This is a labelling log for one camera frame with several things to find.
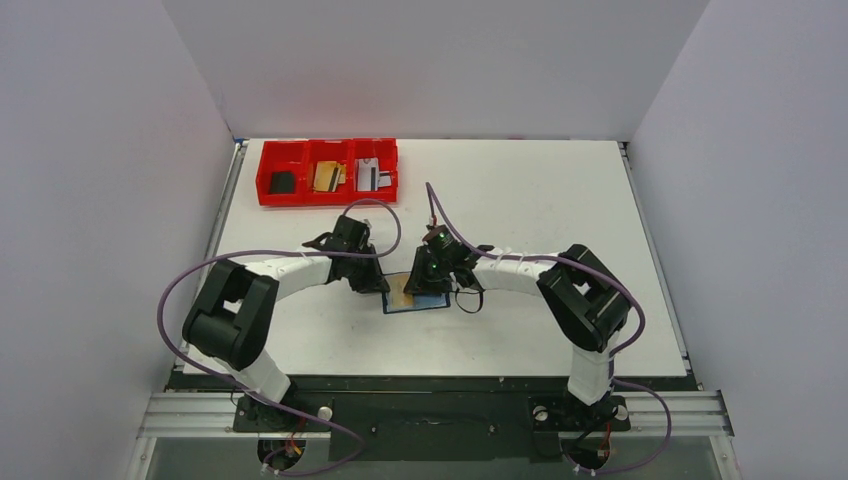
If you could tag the silver cards in bin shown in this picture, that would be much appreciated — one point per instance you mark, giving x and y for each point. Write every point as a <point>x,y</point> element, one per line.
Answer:
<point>369,175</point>

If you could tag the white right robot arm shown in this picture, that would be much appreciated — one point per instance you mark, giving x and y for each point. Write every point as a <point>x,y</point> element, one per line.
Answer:
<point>574,284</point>

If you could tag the gold cards in bin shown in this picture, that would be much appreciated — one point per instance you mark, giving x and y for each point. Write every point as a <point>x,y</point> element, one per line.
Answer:
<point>328,176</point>

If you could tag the navy blue card holder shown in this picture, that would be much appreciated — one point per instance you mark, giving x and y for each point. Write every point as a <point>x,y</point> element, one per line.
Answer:
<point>422,302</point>

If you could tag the red three-compartment bin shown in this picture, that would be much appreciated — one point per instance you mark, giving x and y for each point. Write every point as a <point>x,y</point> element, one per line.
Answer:
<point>301,156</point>

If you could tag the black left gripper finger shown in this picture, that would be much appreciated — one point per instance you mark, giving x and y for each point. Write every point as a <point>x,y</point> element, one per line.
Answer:
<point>364,284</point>
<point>380,284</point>

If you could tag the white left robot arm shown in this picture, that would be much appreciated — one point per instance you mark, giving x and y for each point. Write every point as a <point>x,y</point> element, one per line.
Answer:
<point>230,318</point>

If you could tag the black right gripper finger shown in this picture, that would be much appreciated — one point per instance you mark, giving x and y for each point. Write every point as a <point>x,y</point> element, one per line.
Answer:
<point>417,281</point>
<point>434,283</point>

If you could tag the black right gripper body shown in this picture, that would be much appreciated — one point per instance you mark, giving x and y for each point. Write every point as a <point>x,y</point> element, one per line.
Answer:
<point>422,283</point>

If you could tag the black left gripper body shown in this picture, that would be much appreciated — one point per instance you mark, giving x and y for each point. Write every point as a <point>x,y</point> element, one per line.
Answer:
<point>360,264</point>

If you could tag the black card in bin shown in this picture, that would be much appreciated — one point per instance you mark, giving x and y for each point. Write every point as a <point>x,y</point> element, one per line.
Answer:
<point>282,183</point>

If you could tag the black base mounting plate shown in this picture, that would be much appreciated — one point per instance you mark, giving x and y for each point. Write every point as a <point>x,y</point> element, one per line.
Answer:
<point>426,418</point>

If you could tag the aluminium frame rail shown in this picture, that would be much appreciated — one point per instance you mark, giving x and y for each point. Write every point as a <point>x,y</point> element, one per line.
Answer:
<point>213,415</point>

